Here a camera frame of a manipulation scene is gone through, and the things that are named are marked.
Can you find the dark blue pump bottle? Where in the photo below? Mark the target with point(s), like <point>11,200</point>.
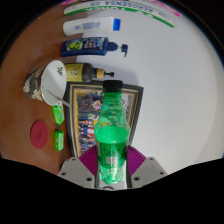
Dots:
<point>86,46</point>

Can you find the metal spoon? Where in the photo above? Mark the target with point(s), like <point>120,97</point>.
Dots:
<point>63,102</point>

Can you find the green plastic drink bottle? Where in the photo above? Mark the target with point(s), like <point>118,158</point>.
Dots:
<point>112,140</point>

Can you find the brown pump bottle yellow label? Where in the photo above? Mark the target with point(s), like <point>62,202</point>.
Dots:
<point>78,72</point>

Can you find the framed group picture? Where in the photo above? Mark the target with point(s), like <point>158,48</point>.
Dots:
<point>85,116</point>

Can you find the small green pack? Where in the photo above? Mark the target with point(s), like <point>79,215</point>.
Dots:
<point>59,140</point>
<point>58,115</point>

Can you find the white lotion bottle blue cap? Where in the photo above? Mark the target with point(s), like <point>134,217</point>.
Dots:
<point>86,26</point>

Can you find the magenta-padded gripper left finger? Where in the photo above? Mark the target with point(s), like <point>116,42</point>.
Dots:
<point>85,161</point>

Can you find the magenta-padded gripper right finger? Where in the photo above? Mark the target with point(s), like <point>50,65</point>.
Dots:
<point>141,163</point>

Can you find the patterned ceramic mug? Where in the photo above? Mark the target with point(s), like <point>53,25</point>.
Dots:
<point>33,85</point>

